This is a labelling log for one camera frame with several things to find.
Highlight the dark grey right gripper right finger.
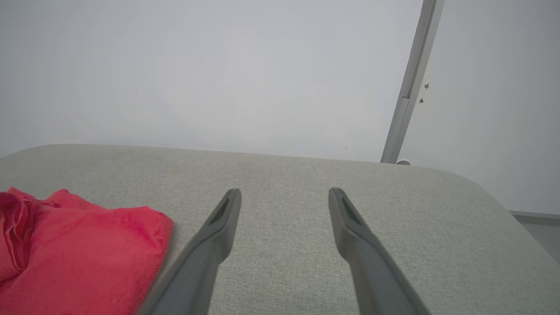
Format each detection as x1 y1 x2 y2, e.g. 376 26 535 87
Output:
328 187 432 315

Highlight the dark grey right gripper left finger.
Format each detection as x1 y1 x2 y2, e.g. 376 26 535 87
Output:
138 188 242 315

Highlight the red and white garment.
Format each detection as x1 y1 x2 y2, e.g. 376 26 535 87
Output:
0 187 175 315

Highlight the grey baseboard strip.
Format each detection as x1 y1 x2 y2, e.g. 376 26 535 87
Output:
508 210 560 227

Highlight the grey metal wall rail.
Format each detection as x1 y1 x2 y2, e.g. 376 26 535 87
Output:
380 0 446 165

